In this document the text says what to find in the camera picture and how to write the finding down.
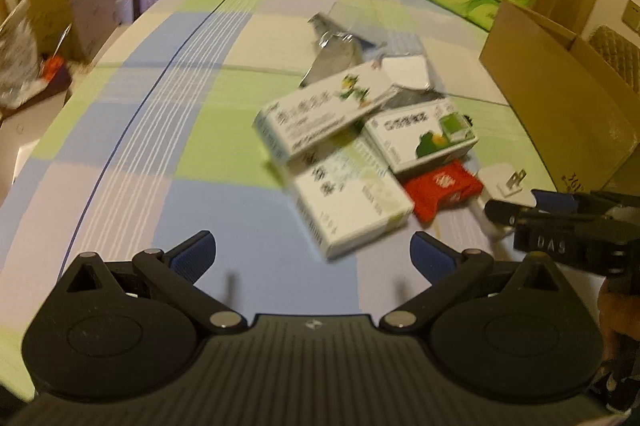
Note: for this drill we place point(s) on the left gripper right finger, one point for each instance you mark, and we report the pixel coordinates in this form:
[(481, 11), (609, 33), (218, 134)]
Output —
[(454, 277)]

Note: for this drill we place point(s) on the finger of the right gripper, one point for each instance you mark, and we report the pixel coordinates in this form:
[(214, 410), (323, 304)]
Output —
[(576, 216), (565, 199)]

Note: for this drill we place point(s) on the white power adapter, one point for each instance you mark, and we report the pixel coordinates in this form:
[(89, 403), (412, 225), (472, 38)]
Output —
[(502, 183)]

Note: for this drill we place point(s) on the brown cardboard box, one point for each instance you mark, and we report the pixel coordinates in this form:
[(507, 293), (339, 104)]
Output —
[(580, 115)]

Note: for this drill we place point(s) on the checkered tablecloth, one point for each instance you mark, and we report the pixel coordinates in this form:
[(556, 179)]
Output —
[(157, 143)]

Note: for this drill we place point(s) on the white parrot ointment box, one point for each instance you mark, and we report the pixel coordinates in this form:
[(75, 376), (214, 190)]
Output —
[(292, 124)]

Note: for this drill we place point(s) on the silver foil bag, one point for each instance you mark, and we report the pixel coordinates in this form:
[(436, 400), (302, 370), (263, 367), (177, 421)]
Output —
[(342, 42)]

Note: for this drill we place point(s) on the crumpled silver plastic bag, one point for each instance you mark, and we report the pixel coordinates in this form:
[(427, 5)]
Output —
[(20, 61)]

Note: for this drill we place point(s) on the operator hand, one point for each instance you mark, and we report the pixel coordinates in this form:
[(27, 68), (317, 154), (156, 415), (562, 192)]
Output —
[(619, 315)]

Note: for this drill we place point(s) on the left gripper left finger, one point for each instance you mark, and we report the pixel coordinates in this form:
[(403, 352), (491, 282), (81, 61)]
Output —
[(171, 276)]

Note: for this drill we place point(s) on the white tea box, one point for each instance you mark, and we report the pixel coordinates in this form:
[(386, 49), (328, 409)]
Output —
[(345, 194)]

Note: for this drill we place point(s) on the white green medicine box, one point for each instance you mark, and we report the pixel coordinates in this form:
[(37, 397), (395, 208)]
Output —
[(419, 136)]

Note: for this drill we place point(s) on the wicker chair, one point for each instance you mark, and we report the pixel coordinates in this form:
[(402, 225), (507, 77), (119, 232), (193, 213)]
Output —
[(621, 54)]

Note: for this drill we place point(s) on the white pad in clear wrap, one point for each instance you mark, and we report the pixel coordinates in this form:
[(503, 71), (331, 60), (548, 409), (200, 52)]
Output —
[(410, 72)]

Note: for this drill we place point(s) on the red candy packet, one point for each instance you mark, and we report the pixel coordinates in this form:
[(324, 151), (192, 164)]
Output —
[(441, 188)]

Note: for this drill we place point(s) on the wall socket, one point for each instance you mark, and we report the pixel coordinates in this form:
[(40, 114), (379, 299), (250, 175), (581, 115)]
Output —
[(631, 15)]

